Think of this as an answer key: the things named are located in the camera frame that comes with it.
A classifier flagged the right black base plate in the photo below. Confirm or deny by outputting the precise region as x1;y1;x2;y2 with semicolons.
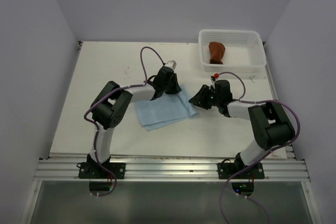
217;159;265;179

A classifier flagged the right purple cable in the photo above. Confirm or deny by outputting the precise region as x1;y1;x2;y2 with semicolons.
216;71;301;224

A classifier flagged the rust brown towel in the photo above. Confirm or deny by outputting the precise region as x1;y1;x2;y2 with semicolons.
208;42;226;65

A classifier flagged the white plastic basket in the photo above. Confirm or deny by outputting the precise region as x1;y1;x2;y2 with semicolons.
198;29;267;74

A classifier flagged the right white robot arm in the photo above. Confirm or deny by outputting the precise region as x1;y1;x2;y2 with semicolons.
189;80;295;179

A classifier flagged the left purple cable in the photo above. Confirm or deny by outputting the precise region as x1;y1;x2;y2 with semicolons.
83;47;167;198

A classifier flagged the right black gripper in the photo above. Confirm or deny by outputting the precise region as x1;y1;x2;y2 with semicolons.
188;84;221;110

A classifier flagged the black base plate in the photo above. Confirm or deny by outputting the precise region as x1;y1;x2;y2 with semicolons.
76;162;126;179
217;159;265;179

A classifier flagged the purple cable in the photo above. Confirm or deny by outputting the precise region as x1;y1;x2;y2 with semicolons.
83;47;167;198
216;71;301;224

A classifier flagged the light blue towel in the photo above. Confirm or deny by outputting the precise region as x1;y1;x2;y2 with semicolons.
134;85;197;131

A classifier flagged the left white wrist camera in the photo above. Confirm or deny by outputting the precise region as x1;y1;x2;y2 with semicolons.
164;60;177;71

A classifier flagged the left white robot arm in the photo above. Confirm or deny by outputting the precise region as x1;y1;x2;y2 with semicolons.
81;63;181;178

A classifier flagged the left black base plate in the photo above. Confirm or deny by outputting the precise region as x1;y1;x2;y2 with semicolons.
76;162;126;179

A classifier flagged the aluminium mounting rail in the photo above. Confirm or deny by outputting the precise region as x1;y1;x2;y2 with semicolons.
34;156;310;182

